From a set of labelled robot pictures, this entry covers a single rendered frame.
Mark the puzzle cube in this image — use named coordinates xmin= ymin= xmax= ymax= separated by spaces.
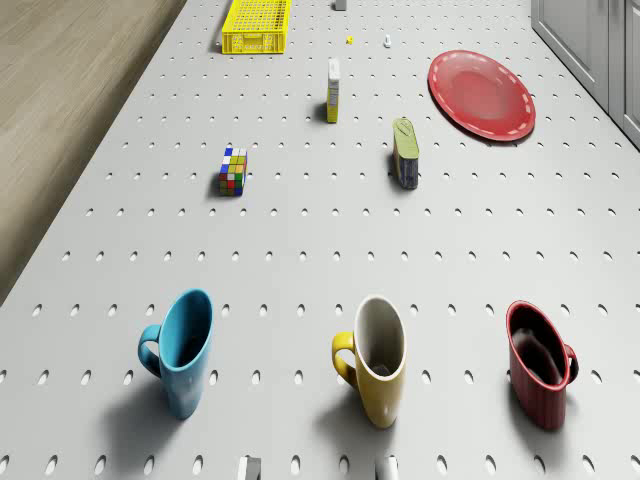
xmin=218 ymin=146 xmax=249 ymax=197

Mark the flat-sided can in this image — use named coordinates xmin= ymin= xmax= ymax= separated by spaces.
xmin=391 ymin=117 xmax=420 ymax=191

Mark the yellow mug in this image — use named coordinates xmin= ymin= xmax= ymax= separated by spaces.
xmin=331 ymin=295 xmax=408 ymax=430

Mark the white and yellow box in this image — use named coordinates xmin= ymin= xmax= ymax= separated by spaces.
xmin=326 ymin=57 xmax=343 ymax=124

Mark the blue mug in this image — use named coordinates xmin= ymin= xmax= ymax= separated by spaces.
xmin=137 ymin=288 xmax=215 ymax=421

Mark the red plate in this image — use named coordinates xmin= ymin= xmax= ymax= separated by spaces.
xmin=427 ymin=49 xmax=537 ymax=143

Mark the yellow basket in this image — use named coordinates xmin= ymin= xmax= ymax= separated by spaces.
xmin=221 ymin=0 xmax=293 ymax=56

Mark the red mug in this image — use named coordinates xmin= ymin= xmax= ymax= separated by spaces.
xmin=504 ymin=299 xmax=580 ymax=431

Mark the white cabinet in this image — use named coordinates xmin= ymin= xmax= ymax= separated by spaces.
xmin=530 ymin=0 xmax=640 ymax=136

